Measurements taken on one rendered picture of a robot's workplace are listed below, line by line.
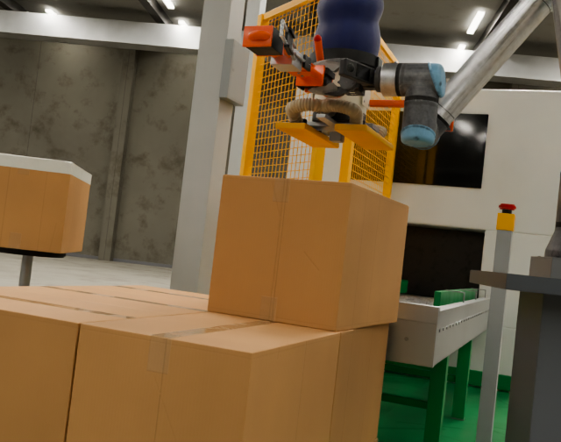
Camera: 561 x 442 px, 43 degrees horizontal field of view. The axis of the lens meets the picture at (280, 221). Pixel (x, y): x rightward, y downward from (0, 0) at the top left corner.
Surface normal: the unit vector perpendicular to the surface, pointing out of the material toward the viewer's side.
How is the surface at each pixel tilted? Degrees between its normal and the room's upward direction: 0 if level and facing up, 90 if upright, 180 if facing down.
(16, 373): 90
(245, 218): 90
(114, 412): 90
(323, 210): 90
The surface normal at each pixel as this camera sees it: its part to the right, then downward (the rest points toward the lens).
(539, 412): -0.09, -0.05
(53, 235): 0.12, -0.03
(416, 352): -0.36, -0.08
